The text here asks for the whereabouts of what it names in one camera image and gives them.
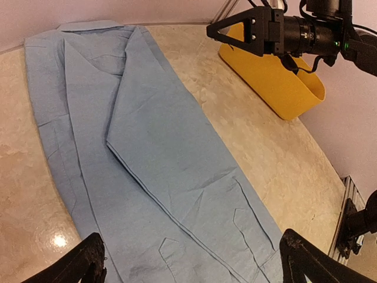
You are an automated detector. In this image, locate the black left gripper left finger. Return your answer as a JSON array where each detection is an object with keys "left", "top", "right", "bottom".
[{"left": 25, "top": 232, "right": 107, "bottom": 283}]

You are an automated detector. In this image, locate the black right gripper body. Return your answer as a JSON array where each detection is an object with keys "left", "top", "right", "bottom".
[{"left": 251, "top": 7, "right": 284, "bottom": 57}]

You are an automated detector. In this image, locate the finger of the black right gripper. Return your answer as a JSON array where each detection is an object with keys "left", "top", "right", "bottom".
[
  {"left": 206, "top": 7, "right": 267, "bottom": 34},
  {"left": 206, "top": 28, "right": 264, "bottom": 57}
]

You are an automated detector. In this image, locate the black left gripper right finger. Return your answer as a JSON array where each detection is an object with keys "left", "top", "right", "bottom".
[{"left": 279, "top": 229, "right": 373, "bottom": 283}]

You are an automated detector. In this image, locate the yellow plastic basket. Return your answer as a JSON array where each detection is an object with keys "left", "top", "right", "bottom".
[{"left": 218, "top": 22, "right": 326, "bottom": 121}]

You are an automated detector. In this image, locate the light blue long sleeve shirt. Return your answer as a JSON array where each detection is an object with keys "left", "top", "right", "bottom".
[{"left": 24, "top": 21, "right": 283, "bottom": 282}]

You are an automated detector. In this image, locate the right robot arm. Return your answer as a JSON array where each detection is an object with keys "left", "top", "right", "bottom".
[{"left": 206, "top": 1, "right": 376, "bottom": 120}]

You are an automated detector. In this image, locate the right aluminium frame post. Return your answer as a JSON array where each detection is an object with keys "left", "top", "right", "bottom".
[{"left": 210, "top": 0, "right": 239, "bottom": 24}]

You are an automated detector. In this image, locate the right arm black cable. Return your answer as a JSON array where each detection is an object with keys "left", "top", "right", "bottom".
[{"left": 279, "top": 54, "right": 328, "bottom": 74}]

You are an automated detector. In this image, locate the aluminium front rail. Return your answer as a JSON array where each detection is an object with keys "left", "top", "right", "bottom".
[{"left": 328, "top": 176, "right": 365, "bottom": 265}]

